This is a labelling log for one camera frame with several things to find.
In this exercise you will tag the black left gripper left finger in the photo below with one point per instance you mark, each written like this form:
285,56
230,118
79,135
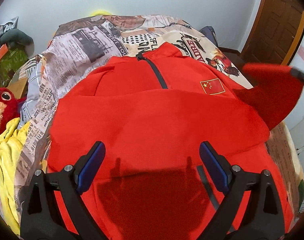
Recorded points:
41,217

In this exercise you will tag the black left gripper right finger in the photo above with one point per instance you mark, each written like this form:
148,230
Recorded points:
263,217

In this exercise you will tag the red zip jacket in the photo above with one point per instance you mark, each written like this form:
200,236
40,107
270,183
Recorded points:
152,113

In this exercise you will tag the yellow cloth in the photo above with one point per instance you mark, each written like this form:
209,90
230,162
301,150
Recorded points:
12,140

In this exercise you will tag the red plush bird toy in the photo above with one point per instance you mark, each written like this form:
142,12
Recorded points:
9,107

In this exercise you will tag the newspaper print bed cover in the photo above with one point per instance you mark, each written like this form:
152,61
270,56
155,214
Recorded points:
82,46

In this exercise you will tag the brown wooden door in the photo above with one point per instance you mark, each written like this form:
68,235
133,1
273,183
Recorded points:
276,33

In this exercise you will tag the dark green plush cushion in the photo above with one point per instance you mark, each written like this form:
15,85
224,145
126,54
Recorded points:
14,38

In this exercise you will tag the dark blue backpack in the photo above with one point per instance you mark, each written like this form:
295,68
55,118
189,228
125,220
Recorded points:
209,32

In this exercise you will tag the yellow round object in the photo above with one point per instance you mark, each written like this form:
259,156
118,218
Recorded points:
99,12

